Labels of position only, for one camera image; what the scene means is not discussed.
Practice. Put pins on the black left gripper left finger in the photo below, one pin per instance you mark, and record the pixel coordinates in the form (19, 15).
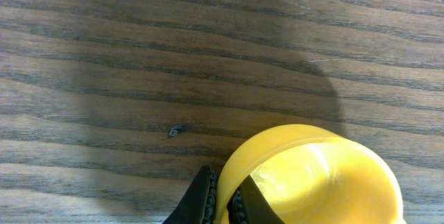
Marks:
(198, 204)

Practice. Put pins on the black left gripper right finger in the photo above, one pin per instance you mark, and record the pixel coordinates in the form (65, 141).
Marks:
(248, 206)

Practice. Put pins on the yellow scoop cup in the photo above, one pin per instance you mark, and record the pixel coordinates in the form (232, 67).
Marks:
(311, 175)

